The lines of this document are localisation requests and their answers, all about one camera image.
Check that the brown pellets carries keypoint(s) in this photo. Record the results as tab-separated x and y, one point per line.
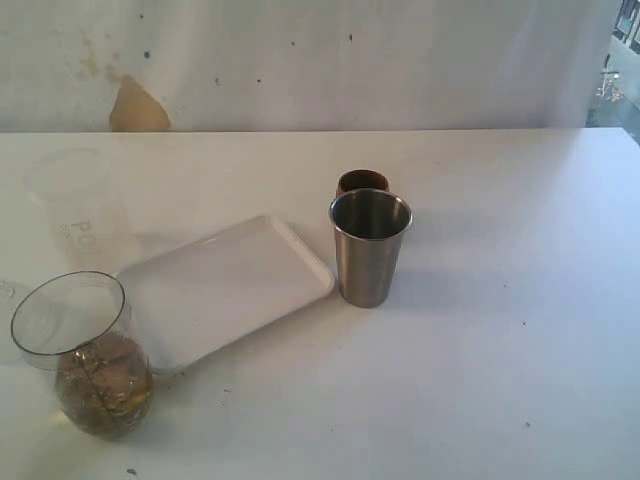
105	387

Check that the clear measuring beaker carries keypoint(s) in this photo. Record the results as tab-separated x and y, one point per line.
77	329

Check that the translucent plastic cup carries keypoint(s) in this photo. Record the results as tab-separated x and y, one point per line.
80	197

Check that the stainless steel cup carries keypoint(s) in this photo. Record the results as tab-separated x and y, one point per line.
369	225

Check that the white rectangular tray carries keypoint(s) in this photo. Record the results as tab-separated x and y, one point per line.
196	299

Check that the brown wooden cup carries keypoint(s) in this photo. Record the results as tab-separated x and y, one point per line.
361	179

